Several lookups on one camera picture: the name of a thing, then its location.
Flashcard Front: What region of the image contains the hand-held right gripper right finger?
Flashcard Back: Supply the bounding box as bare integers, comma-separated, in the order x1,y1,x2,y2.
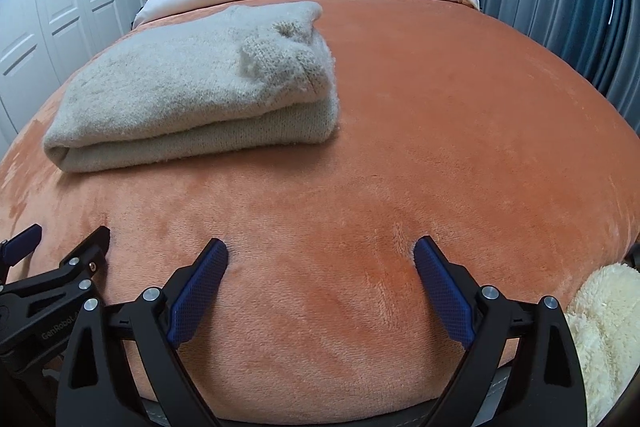
412,235,588,427

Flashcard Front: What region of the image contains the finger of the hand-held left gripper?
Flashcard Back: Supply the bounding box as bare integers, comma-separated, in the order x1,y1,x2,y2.
47,226,111,293
0,223,44,269

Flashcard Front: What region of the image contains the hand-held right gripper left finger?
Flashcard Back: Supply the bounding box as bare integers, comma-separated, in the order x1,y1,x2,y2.
55,237,230,427

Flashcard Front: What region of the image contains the cream sweater with black hearts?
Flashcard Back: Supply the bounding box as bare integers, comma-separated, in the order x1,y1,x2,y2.
42,1,341,172

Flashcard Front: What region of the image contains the cream fluffy cloth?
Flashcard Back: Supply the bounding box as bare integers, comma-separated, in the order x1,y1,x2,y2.
565,263,640,427

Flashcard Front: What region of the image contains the orange fleece blanket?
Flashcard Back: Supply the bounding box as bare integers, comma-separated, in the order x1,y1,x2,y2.
0,0,640,413

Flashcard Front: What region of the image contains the white panelled wardrobe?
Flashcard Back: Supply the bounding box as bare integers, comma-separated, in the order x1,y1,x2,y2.
0,0,151,148

